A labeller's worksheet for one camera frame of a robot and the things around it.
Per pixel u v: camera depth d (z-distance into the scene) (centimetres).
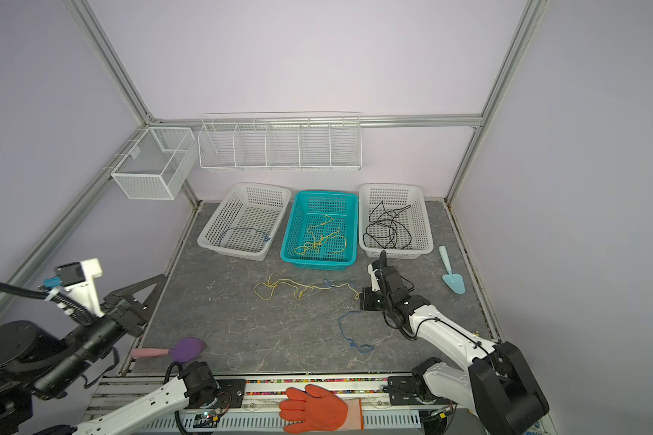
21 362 30
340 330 85
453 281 96
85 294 41
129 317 40
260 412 72
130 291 44
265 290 94
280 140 100
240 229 111
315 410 71
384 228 111
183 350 82
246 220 115
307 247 101
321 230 111
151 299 48
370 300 77
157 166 98
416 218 111
